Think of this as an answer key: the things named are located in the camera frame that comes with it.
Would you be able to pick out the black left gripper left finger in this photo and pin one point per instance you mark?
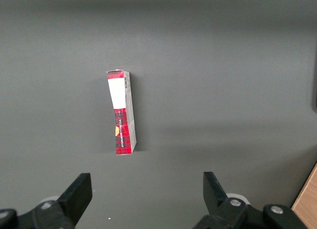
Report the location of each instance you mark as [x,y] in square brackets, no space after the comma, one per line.
[71,201]

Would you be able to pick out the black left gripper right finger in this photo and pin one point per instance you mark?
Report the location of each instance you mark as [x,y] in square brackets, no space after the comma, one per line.
[218,201]

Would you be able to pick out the wooden two-drawer cabinet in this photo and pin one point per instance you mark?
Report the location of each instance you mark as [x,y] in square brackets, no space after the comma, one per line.
[308,201]

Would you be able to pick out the red and grey carton box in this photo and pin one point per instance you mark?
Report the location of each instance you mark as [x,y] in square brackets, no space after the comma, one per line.
[121,115]

